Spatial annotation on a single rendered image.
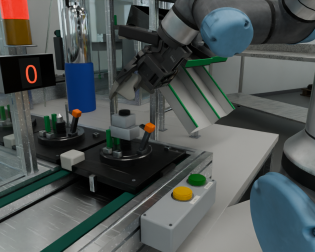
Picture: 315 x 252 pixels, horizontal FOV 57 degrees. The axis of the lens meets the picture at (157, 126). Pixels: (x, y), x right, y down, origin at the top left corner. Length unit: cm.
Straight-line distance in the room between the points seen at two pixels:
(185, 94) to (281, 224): 77
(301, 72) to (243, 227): 697
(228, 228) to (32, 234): 42
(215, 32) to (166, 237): 36
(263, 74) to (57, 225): 621
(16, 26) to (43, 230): 40
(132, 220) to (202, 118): 52
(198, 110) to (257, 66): 551
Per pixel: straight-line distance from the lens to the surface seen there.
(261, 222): 32
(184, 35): 61
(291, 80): 737
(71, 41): 165
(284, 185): 27
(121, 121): 73
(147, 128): 71
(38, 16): 445
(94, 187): 71
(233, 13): 50
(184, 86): 103
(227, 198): 83
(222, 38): 49
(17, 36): 66
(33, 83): 67
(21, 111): 72
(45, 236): 62
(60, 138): 90
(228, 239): 69
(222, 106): 114
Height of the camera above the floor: 128
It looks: 17 degrees down
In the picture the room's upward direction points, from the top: straight up
